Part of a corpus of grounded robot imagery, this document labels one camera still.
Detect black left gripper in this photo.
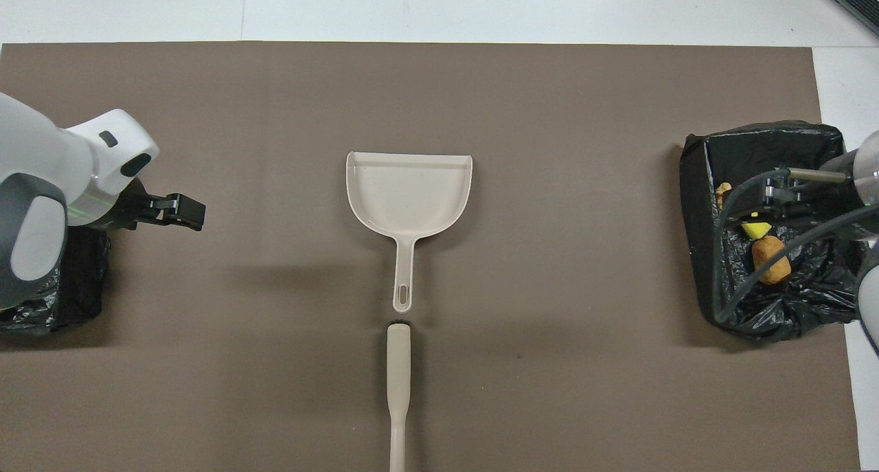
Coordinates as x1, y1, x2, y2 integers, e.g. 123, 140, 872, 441
110, 179, 207, 232

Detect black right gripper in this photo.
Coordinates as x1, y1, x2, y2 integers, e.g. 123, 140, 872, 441
738, 180, 863, 240

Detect yellow green sponge piece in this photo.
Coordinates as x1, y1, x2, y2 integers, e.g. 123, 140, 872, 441
742, 213, 774, 240

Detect brown toy bread roll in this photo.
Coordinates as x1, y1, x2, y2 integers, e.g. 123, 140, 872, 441
751, 235, 792, 285

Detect beige plastic dustpan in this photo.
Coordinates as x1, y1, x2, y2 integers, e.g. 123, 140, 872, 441
345, 151, 474, 314

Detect beige hand brush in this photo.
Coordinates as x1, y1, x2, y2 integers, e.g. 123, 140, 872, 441
386, 319, 413, 472

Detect bin with black trash bag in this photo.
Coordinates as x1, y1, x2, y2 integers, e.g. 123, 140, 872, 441
680, 120, 873, 342
0, 225, 113, 335

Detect brown table mat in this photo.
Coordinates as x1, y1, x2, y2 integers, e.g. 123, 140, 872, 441
0, 41, 863, 472

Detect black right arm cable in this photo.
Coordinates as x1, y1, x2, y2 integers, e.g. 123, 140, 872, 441
711, 168, 879, 324

